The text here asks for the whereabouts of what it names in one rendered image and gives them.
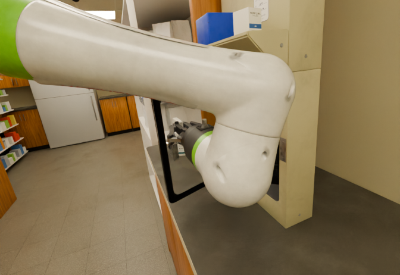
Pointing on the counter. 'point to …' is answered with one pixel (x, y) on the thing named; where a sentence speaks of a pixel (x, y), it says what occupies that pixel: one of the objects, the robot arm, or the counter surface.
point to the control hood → (259, 42)
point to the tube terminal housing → (305, 211)
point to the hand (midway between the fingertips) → (178, 124)
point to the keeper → (283, 149)
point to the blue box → (214, 27)
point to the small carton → (247, 20)
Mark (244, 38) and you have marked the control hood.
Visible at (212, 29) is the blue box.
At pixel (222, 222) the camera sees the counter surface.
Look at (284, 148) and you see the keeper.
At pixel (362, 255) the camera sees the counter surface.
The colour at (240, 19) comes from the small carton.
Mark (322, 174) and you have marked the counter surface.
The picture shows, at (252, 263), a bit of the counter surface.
